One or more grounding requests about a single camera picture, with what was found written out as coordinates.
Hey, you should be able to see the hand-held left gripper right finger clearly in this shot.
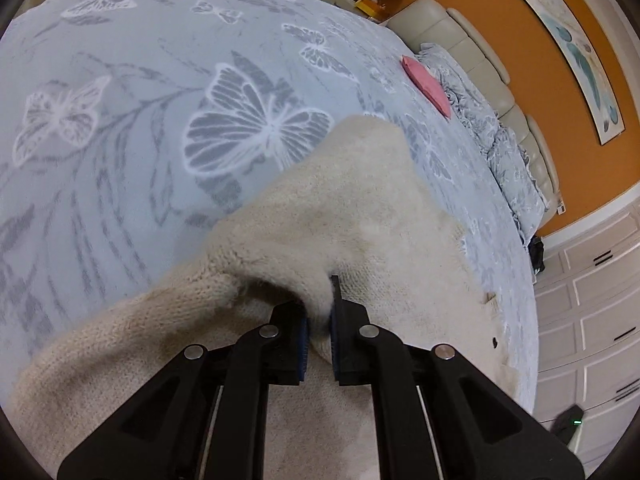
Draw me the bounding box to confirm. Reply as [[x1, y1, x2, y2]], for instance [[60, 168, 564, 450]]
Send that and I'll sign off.
[[330, 275, 586, 480]]

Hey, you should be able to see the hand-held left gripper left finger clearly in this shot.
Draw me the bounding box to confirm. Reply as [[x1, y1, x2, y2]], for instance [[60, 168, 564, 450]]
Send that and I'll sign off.
[[57, 302, 307, 480]]

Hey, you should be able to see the beige knitted sweater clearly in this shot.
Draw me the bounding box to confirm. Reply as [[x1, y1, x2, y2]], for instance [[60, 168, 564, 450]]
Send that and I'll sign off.
[[7, 115, 523, 480]]

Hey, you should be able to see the white wardrobe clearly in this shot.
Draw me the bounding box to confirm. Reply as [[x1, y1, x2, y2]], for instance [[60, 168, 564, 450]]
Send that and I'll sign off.
[[532, 200, 640, 471]]

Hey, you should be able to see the black bag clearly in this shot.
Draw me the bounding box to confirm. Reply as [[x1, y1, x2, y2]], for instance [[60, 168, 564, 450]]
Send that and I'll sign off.
[[526, 234, 547, 277]]

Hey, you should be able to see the grey butterfly print blanket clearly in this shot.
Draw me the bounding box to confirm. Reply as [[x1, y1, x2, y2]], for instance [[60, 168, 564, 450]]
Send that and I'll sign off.
[[0, 0, 540, 461]]

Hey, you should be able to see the grey floral pillow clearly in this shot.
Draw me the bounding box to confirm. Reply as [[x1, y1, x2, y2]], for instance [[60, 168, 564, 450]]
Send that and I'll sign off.
[[477, 122, 549, 242], [417, 42, 501, 133]]

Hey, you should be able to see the pink pouch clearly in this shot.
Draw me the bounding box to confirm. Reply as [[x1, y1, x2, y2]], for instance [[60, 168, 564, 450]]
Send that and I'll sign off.
[[401, 55, 453, 121]]

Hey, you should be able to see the beige padded headboard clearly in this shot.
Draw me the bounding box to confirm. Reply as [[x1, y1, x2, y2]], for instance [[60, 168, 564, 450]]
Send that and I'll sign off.
[[387, 0, 562, 226]]

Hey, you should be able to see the framed wall painting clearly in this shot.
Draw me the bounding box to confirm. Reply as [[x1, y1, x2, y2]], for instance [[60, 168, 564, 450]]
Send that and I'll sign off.
[[510, 0, 627, 147]]

